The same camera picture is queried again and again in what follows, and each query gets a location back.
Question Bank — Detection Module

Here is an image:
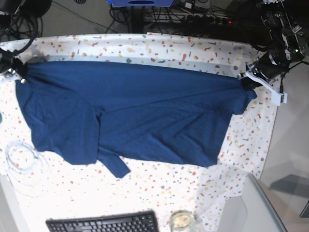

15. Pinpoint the blue box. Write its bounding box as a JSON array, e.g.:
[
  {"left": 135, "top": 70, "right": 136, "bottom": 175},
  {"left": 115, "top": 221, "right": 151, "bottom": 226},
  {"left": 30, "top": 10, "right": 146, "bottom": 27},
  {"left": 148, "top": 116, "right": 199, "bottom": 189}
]
[{"left": 107, "top": 0, "right": 180, "bottom": 7}]

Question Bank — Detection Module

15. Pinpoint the terrazzo pattern table cloth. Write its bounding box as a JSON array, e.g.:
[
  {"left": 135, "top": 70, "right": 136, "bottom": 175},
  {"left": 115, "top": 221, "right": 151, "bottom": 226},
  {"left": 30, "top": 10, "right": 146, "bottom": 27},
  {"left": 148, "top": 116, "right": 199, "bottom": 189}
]
[{"left": 0, "top": 33, "right": 277, "bottom": 232}]

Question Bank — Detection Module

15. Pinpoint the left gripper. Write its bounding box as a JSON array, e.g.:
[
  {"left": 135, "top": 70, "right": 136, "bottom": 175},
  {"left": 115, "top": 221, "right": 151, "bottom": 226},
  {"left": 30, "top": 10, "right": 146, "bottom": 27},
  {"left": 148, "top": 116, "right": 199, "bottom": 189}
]
[{"left": 240, "top": 52, "right": 287, "bottom": 90}]

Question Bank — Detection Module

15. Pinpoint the black computer keyboard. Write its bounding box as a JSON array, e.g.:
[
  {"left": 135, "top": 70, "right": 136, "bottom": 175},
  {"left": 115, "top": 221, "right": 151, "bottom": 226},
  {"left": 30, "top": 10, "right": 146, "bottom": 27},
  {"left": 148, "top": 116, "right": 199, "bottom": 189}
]
[{"left": 45, "top": 211, "right": 159, "bottom": 232}]

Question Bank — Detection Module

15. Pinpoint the clear glass jar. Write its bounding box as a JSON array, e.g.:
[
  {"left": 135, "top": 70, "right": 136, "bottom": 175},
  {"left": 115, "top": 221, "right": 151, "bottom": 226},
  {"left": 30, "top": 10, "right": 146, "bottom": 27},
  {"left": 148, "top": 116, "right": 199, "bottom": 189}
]
[{"left": 169, "top": 210, "right": 196, "bottom": 232}]

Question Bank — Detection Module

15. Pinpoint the black wire rack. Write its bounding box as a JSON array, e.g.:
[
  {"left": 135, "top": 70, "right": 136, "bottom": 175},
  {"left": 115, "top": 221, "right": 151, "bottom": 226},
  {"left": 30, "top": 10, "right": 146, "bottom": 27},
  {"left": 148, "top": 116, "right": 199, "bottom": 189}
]
[{"left": 143, "top": 6, "right": 234, "bottom": 23}]

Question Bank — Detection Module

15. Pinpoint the dark blue t-shirt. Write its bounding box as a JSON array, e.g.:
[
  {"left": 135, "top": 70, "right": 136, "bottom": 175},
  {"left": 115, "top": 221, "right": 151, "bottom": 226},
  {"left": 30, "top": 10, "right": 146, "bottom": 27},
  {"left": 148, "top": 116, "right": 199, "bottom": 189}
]
[{"left": 15, "top": 61, "right": 257, "bottom": 178}]

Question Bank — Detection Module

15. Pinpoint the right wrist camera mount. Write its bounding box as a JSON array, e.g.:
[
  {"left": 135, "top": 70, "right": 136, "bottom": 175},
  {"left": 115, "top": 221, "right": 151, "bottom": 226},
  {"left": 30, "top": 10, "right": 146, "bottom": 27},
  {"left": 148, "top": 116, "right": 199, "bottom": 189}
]
[{"left": 2, "top": 68, "right": 25, "bottom": 84}]

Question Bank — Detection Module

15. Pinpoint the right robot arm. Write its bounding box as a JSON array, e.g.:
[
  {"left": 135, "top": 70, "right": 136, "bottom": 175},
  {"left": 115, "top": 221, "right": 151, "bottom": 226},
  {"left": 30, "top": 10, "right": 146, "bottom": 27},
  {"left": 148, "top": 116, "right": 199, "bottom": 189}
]
[{"left": 0, "top": 0, "right": 39, "bottom": 78}]

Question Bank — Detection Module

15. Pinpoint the coiled white cable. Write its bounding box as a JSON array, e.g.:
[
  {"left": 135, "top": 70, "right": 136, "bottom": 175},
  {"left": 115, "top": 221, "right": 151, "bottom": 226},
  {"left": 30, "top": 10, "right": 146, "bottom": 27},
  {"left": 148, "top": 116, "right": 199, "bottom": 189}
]
[{"left": 4, "top": 140, "right": 53, "bottom": 199}]

